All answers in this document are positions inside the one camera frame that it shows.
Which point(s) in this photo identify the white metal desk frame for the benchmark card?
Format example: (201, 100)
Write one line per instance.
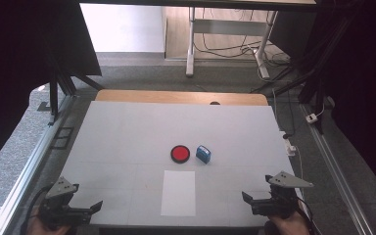
(190, 49)

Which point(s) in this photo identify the person's left hand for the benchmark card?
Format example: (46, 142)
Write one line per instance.
(42, 227)

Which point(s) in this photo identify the person's right hand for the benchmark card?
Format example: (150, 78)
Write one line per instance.
(289, 225)

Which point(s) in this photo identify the white paper sheet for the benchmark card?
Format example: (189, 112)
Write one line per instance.
(178, 193)

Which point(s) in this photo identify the aluminium rail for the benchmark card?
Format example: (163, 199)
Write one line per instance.
(334, 164)
(29, 166)

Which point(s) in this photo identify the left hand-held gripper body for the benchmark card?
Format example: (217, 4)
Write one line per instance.
(58, 199)

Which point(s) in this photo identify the blue stamp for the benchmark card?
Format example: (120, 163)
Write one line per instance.
(203, 154)

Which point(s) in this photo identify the black curtain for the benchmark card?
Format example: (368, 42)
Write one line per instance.
(13, 71)
(365, 98)

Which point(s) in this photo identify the wooden table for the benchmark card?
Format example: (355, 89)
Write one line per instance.
(176, 97)

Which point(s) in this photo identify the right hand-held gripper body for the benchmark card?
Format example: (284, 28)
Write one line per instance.
(285, 192)

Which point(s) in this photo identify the black metal stand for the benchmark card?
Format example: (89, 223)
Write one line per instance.
(54, 94)

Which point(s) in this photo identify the white power strip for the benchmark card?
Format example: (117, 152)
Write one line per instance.
(288, 147)

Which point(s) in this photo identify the black floor socket frame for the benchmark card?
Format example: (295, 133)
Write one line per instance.
(62, 137)

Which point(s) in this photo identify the round red ink pad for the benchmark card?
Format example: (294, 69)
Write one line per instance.
(180, 153)

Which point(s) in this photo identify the small white adapter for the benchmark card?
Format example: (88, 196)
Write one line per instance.
(311, 118)

